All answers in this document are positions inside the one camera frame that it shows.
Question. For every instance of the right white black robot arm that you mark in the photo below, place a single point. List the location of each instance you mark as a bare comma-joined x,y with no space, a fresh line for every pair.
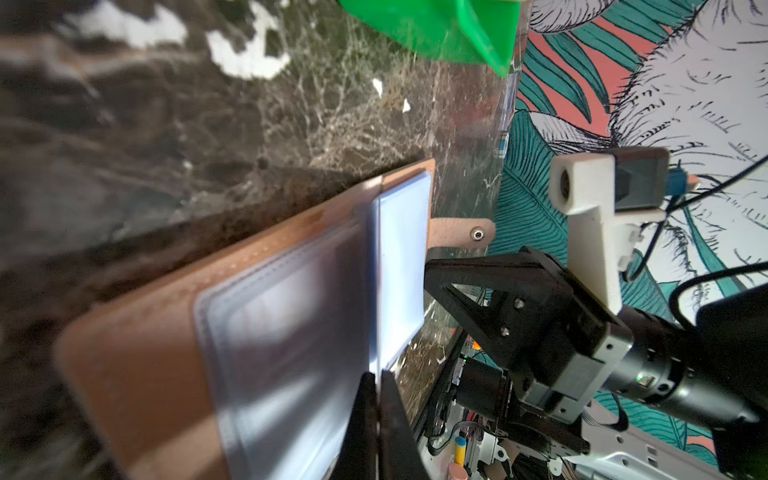
711,372

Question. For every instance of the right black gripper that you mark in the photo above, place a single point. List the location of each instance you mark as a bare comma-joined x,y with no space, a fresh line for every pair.
551,347

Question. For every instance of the tan leather card holder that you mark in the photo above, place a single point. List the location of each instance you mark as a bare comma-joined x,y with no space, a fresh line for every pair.
246,364

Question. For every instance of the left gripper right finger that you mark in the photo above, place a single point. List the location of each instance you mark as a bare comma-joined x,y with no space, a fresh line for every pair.
399,457

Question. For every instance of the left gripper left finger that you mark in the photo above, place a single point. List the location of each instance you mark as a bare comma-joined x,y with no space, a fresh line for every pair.
357,458

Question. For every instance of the green plastic card tray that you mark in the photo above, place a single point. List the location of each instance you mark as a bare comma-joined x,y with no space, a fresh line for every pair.
482,32

